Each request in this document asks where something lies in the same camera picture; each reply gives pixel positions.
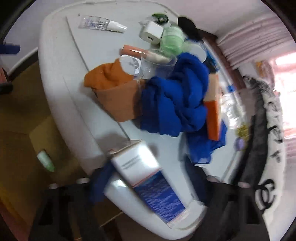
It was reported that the pink curtain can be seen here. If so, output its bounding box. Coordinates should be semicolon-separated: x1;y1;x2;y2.
216;13;294;69

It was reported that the white and blue medicine box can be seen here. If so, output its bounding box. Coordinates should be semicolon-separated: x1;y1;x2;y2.
110;140;188;228

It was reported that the white cylindrical bottle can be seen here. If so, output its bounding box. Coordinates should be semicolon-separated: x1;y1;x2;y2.
187;43;207;63

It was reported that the white plastic storage box lid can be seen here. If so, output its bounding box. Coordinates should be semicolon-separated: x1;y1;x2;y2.
38;0;249;241

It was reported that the blue small clip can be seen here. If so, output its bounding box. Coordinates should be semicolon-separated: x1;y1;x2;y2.
227;85;236;93

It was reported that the clear spray bottle white cap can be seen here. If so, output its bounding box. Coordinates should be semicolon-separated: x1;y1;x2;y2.
79;16;127;33

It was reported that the small purple object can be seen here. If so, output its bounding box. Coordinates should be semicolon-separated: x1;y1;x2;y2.
235;137;246;151

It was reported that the black white logo blanket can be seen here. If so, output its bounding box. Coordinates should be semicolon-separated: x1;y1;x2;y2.
238;75;287;228

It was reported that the small green tube bottle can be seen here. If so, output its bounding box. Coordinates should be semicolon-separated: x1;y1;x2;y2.
37;150;55;172

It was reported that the orange lip balm tube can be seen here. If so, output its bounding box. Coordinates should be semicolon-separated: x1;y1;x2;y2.
120;45;171;64

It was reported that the brown cardboard trash box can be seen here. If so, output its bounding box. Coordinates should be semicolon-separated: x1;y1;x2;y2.
1;62;119;240

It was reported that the blue mesh cloth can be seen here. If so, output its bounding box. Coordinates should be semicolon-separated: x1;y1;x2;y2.
140;53;227;165

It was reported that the clear plastic cup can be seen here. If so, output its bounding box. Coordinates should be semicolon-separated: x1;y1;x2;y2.
139;49;177;80

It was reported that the yellow candy wrapper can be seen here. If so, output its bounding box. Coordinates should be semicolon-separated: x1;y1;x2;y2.
236;123;249;141

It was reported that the large light green bottle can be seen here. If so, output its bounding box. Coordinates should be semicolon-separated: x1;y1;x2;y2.
159;26;185;56

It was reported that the white power adapter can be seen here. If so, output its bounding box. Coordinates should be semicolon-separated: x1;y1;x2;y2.
140;22;164;45

